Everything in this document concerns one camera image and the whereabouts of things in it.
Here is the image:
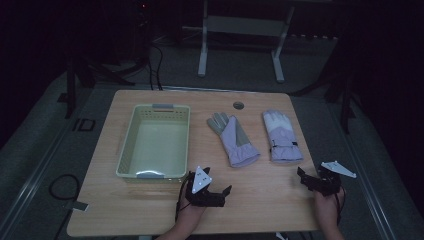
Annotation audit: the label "pale green plastic basket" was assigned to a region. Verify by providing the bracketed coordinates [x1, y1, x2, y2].
[115, 103, 192, 183]

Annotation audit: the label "person's left hand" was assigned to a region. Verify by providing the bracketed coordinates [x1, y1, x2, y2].
[175, 195, 206, 231]

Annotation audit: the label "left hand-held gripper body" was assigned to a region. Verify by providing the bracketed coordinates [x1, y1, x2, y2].
[184, 165, 227, 208]

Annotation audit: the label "left hand-held gripper black cable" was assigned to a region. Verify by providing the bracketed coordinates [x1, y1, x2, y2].
[174, 171, 195, 223]

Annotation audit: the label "lilac glove with white back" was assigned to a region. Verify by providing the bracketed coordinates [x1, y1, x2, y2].
[262, 109, 305, 164]

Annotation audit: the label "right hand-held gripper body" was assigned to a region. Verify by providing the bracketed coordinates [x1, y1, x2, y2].
[309, 160, 357, 197]

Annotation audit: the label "black looped floor cable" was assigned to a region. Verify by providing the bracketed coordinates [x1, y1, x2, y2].
[48, 173, 82, 202]

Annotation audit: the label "white metal desk frame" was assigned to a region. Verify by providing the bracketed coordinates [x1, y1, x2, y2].
[197, 0, 296, 84]

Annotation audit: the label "black hanging cables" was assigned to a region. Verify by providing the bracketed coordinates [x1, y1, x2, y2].
[146, 43, 165, 92]

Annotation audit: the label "right hand-held gripper black cable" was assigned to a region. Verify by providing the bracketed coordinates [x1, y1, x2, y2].
[333, 186, 347, 225]

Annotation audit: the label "grey tape piece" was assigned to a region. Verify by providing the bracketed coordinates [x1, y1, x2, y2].
[65, 200, 90, 213]

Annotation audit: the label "black equipment stand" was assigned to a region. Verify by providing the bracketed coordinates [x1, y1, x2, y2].
[57, 49, 149, 120]
[289, 39, 368, 135]

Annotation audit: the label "person's right hand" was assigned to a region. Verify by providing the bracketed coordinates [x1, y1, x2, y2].
[313, 186, 346, 228]

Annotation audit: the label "hand-held gripper black cable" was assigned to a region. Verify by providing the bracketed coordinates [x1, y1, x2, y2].
[333, 186, 347, 225]
[174, 171, 195, 223]

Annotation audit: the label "lilac glove with grey palm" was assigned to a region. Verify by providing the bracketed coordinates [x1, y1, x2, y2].
[206, 112, 261, 168]

